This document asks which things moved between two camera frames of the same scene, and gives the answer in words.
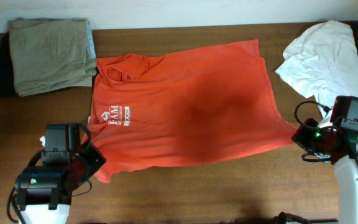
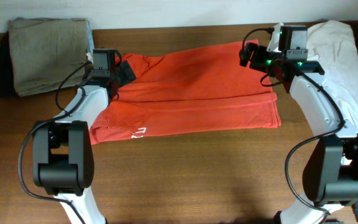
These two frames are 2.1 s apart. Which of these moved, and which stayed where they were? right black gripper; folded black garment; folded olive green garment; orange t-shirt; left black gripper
Moved: right black gripper; orange t-shirt; left black gripper
Stayed: folded olive green garment; folded black garment
